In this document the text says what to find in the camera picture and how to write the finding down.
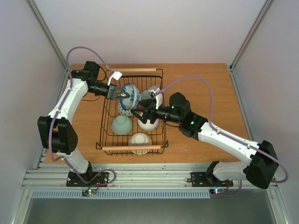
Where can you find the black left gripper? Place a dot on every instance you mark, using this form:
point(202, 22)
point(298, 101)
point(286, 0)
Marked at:
point(113, 92)

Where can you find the blue floral white bowl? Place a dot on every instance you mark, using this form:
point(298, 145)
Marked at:
point(134, 97)

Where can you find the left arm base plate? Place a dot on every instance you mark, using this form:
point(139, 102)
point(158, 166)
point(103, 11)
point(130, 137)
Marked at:
point(73, 180)

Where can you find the white ceramic bowl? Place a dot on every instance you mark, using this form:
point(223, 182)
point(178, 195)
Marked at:
point(148, 126)

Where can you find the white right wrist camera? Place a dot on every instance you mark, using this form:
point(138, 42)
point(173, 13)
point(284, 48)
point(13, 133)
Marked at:
point(156, 95)

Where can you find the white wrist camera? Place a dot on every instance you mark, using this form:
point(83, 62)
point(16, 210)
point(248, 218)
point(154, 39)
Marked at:
point(156, 95)
point(116, 75)

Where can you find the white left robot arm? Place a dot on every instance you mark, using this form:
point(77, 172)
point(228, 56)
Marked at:
point(56, 131)

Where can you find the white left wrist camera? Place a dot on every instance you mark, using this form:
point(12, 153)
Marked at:
point(116, 75)

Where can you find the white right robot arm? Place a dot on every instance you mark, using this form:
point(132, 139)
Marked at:
point(257, 161)

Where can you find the yellow rimmed bowl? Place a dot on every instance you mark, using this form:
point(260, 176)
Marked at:
point(140, 139)

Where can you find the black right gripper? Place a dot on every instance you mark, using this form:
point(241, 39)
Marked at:
point(151, 112)

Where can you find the grey slotted cable duct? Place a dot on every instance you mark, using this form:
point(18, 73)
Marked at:
point(122, 194)

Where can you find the pale green bowl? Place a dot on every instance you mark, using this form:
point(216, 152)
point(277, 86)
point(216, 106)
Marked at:
point(121, 125)

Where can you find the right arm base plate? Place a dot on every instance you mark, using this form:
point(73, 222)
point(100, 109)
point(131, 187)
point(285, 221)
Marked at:
point(200, 179)

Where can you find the blue patterned bowl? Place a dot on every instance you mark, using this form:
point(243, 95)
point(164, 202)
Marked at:
point(146, 99)

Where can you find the white bowl brown diamonds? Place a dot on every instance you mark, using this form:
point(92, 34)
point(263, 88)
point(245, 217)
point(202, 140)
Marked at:
point(122, 111)

